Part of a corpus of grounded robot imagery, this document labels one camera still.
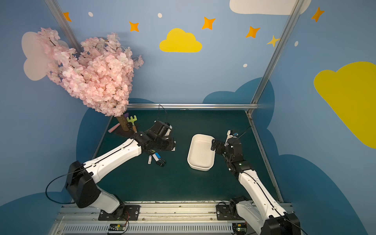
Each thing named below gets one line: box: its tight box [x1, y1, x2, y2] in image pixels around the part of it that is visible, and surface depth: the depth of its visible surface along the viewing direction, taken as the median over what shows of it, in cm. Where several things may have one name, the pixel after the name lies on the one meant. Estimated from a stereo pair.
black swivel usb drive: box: [155, 160, 165, 167], surface depth 95 cm
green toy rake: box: [126, 115, 138, 134], surface depth 117 cm
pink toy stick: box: [107, 122, 121, 134], surface depth 110 cm
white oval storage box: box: [187, 133, 216, 172], surface depth 99 cm
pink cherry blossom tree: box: [36, 27, 144, 132], surface depth 65 cm
